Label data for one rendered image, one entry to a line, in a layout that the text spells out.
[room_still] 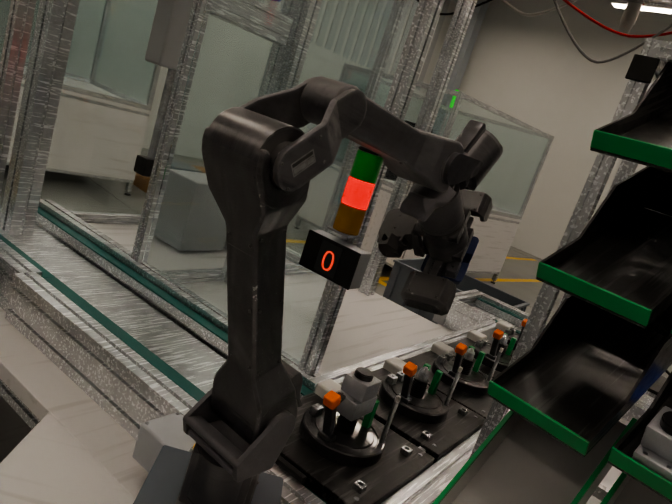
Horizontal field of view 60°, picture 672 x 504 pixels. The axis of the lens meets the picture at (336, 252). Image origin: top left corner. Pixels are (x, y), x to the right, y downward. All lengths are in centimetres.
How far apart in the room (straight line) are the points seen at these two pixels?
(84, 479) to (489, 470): 57
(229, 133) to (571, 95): 1213
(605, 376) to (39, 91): 136
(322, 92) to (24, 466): 70
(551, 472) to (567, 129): 1162
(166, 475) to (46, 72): 115
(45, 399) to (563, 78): 1206
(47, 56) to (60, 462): 98
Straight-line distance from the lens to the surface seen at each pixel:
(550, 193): 1224
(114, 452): 102
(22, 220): 169
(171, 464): 67
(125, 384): 105
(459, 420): 121
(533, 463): 87
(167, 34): 169
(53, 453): 100
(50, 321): 122
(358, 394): 92
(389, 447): 102
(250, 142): 42
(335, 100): 47
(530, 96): 1283
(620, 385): 84
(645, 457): 73
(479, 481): 86
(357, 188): 103
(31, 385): 115
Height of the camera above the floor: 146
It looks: 13 degrees down
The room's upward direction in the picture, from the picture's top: 18 degrees clockwise
